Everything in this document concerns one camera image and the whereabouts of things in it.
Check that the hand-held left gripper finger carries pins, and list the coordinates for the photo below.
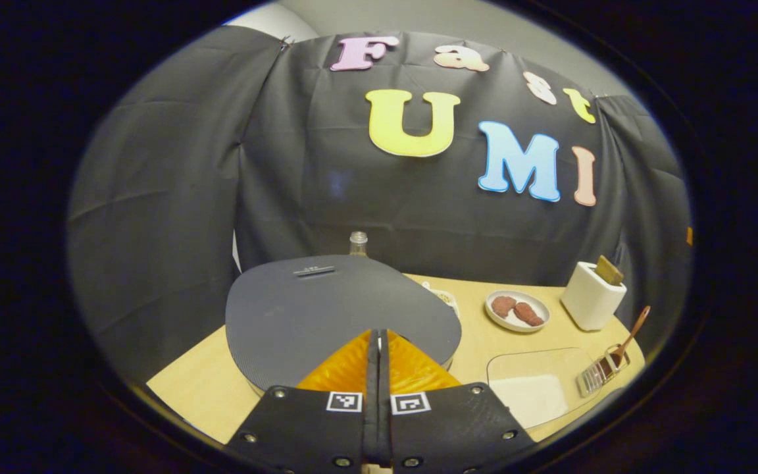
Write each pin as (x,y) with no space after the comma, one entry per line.
(372,421)
(384,421)

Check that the brown wooden spoon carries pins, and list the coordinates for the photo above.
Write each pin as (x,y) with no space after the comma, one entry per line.
(632,332)

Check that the grey and silver rice cooker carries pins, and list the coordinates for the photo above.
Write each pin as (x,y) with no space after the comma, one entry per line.
(326,309)

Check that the white rice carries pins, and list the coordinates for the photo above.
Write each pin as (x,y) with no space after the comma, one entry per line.
(527,401)

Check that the clear chopstick holder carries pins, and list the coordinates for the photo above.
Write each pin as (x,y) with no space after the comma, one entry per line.
(593,378)

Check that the brown toast slice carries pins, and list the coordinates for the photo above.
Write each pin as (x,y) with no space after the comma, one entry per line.
(609,271)

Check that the white toaster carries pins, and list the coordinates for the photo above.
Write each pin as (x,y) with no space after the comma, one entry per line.
(586,303)

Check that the white divided bean dish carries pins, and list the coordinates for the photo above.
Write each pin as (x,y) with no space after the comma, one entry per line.
(448,299)

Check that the clear glass tray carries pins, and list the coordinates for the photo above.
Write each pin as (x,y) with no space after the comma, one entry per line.
(537,362)

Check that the red meat piece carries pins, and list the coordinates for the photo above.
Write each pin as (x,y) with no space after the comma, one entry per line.
(503,306)
(529,315)

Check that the small clear glass bottle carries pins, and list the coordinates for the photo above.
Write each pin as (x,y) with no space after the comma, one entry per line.
(358,243)

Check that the white round plate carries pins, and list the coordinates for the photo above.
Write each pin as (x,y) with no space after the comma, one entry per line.
(520,295)

